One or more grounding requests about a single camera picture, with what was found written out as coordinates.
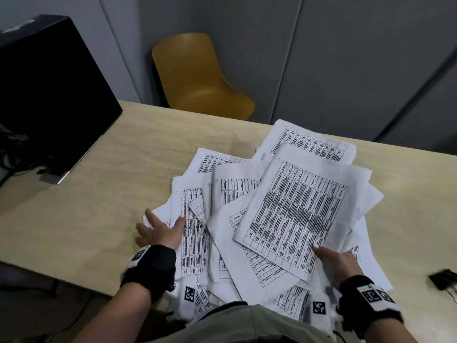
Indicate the person's right hand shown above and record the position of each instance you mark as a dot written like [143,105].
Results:
[339,267]

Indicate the person's left hand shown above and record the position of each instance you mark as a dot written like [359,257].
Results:
[160,235]

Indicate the printed paper sheet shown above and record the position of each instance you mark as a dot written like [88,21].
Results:
[296,217]

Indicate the pile of printed papers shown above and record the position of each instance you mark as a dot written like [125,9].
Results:
[228,260]

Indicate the black binder clip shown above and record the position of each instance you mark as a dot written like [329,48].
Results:
[441,278]

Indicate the person's left forearm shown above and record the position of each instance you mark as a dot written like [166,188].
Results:
[114,314]

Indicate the olive green shirt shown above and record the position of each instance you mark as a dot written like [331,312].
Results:
[250,328]

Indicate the yellow chair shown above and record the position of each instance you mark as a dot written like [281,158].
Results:
[200,82]

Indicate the black monitor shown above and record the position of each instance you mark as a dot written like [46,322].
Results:
[53,96]

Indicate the white wrist camera with marker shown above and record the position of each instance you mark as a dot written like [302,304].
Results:
[182,307]
[321,307]

